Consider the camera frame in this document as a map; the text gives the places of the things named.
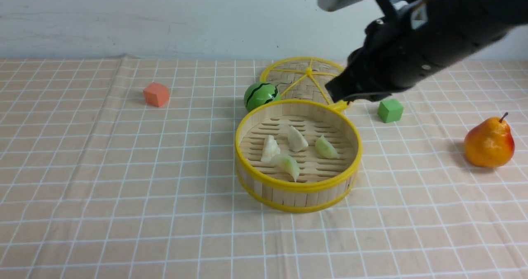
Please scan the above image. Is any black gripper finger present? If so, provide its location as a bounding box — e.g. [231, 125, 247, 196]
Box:
[325, 75, 363, 103]

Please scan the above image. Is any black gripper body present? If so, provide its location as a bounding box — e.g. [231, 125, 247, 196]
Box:
[340, 0, 527, 94]

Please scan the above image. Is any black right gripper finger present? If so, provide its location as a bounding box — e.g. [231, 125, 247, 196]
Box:
[351, 91, 392, 102]

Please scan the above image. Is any greenish dumpling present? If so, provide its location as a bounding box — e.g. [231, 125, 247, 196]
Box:
[315, 135, 341, 159]
[271, 154, 300, 183]

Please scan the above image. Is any white dumpling bottom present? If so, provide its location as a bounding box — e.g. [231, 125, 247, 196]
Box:
[287, 125, 309, 152]

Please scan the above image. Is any white dumpling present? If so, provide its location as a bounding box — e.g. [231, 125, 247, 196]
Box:
[260, 135, 281, 163]
[287, 125, 309, 152]

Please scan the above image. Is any woven bamboo steamer lid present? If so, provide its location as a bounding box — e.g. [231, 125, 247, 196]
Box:
[259, 57, 349, 112]

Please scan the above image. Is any bamboo steamer tray yellow rim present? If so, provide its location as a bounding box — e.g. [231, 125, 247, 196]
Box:
[234, 99, 363, 213]

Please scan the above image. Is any green foam cube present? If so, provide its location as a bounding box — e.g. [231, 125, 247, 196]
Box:
[377, 98, 404, 123]

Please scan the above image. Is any green toy watermelon ball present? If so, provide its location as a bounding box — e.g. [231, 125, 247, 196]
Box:
[243, 82, 282, 112]

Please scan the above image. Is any orange yellow toy pear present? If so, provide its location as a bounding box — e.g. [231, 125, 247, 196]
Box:
[463, 112, 515, 168]

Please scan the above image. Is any orange foam cube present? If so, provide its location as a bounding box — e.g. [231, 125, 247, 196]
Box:
[143, 82, 170, 108]

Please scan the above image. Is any peach grid tablecloth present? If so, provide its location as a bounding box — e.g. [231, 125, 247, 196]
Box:
[0, 57, 528, 279]

